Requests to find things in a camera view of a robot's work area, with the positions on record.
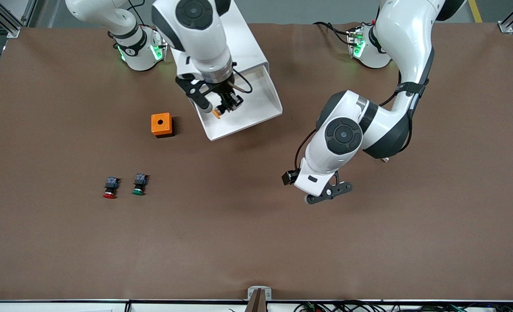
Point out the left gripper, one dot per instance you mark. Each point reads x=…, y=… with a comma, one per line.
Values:
x=288, y=177

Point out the green push button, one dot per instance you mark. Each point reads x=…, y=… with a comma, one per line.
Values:
x=139, y=186

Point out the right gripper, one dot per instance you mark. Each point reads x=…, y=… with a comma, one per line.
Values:
x=226, y=94

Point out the yellow push button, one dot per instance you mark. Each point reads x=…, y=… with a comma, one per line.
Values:
x=217, y=114

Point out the white table edge rail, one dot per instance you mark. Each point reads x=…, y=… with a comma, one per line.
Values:
x=44, y=307

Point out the orange box with hole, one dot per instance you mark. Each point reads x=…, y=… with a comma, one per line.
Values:
x=161, y=123

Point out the aluminium frame profile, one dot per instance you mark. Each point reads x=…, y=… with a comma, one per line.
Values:
x=4, y=31
x=505, y=27

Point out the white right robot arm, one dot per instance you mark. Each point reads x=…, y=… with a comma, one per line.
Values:
x=204, y=39

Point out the brown table cover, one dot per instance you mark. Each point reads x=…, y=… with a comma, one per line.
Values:
x=256, y=242

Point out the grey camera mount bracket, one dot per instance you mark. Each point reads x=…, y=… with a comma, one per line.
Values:
x=259, y=297

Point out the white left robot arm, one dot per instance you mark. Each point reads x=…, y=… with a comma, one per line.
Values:
x=408, y=43

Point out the red push button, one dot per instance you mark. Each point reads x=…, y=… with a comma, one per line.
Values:
x=110, y=189

